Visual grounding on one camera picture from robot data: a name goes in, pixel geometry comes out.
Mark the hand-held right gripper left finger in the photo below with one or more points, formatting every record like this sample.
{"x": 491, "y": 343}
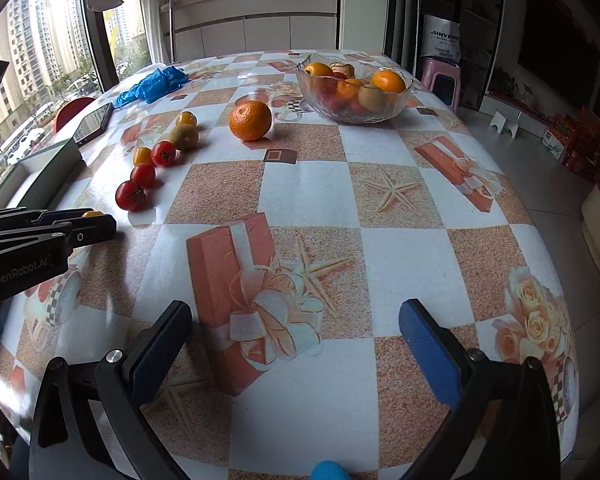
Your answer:
{"x": 155, "y": 355}

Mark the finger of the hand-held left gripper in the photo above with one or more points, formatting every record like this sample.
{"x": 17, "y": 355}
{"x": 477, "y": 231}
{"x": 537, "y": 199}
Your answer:
{"x": 62, "y": 216}
{"x": 92, "y": 232}

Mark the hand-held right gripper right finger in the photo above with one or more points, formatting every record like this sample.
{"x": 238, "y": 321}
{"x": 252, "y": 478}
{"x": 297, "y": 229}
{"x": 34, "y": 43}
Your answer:
{"x": 427, "y": 350}

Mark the yellow cherry tomato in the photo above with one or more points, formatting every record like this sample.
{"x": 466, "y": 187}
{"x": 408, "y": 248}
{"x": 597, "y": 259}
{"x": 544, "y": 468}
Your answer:
{"x": 92, "y": 214}
{"x": 185, "y": 119}
{"x": 141, "y": 156}

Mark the dark green box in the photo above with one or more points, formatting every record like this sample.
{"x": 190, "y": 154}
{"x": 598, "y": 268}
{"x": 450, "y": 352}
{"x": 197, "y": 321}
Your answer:
{"x": 55, "y": 170}

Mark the red cherry tomato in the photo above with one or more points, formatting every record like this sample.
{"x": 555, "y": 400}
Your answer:
{"x": 143, "y": 175}
{"x": 130, "y": 195}
{"x": 163, "y": 153}

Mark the brown kiwi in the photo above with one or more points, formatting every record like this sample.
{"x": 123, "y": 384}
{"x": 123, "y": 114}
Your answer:
{"x": 184, "y": 137}

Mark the large orange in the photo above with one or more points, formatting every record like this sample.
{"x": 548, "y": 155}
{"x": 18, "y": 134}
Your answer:
{"x": 250, "y": 120}

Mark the black tablet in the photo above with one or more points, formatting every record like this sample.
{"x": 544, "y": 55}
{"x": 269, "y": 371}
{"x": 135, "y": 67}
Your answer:
{"x": 94, "y": 122}

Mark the red chair back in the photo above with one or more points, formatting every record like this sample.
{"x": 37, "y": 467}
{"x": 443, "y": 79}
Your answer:
{"x": 70, "y": 110}

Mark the blue round object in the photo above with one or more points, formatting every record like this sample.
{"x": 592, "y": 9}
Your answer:
{"x": 330, "y": 471}

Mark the crumpled blue gloves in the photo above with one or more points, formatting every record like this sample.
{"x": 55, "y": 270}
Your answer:
{"x": 152, "y": 85}

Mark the checkered printed tablecloth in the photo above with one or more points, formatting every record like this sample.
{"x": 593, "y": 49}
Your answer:
{"x": 305, "y": 185}

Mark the chrome pole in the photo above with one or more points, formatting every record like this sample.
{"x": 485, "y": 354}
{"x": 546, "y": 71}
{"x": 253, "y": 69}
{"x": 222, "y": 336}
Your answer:
{"x": 172, "y": 20}

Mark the small white step stool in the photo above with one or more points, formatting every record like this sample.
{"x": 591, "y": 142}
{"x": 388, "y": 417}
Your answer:
{"x": 505, "y": 121}

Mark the green and white box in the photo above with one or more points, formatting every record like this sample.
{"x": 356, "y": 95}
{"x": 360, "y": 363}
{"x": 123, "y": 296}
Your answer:
{"x": 552, "y": 142}

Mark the glass bowl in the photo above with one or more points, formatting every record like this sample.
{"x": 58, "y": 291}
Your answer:
{"x": 380, "y": 110}

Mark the yellow pear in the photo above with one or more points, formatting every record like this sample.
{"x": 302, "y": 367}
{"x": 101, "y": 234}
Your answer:
{"x": 371, "y": 100}

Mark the white television stand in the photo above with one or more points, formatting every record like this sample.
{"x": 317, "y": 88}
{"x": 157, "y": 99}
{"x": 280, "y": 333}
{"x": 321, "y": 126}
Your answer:
{"x": 530, "y": 115}

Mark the stack of red boxes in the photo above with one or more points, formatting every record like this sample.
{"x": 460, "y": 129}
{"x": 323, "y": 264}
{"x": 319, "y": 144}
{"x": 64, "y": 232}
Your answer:
{"x": 585, "y": 145}

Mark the white counter cabinet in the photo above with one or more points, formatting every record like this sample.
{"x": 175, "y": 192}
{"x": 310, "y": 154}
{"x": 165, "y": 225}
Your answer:
{"x": 255, "y": 30}

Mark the red fruit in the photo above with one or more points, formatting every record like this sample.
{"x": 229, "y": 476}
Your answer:
{"x": 341, "y": 104}
{"x": 322, "y": 91}

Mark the small mandarin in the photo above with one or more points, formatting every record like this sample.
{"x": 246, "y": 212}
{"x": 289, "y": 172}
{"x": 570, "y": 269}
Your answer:
{"x": 347, "y": 88}

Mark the pink plastic stool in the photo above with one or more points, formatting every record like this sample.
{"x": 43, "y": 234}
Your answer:
{"x": 442, "y": 72}

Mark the brown walnut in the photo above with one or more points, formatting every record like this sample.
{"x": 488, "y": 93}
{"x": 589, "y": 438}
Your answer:
{"x": 342, "y": 68}

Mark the white paper bag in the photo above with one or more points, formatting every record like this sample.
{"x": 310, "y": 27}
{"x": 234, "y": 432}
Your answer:
{"x": 441, "y": 37}

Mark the black television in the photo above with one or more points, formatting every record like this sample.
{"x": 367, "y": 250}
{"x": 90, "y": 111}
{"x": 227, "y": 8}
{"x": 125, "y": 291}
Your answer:
{"x": 560, "y": 55}

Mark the dark display shelf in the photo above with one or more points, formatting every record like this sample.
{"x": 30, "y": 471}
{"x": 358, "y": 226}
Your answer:
{"x": 480, "y": 10}

